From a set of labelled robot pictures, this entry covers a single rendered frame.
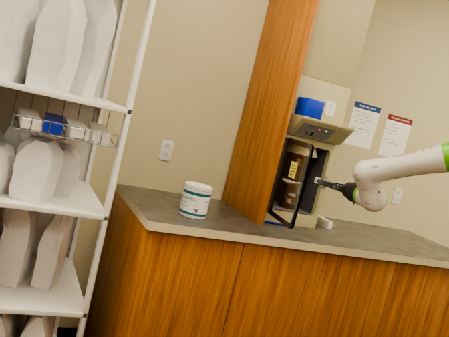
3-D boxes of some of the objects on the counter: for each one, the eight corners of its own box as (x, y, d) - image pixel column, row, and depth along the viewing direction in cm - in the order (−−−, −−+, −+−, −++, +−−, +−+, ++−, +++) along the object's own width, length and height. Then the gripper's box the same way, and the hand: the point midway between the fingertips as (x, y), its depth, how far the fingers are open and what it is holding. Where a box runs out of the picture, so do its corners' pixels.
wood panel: (220, 200, 295) (280, -45, 280) (225, 200, 296) (284, -43, 281) (257, 225, 250) (330, -65, 235) (262, 225, 252) (335, -62, 236)
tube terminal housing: (243, 208, 284) (276, 72, 276) (292, 216, 298) (325, 87, 289) (262, 221, 262) (300, 73, 253) (315, 229, 275) (352, 89, 267)
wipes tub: (174, 209, 239) (182, 178, 237) (200, 213, 244) (207, 183, 243) (182, 217, 227) (190, 185, 225) (209, 221, 232) (217, 189, 231)
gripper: (376, 188, 235) (348, 178, 254) (333, 178, 225) (307, 170, 244) (372, 203, 236) (345, 192, 255) (329, 195, 225) (303, 184, 245)
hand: (327, 182), depth 249 cm, fingers open, 13 cm apart
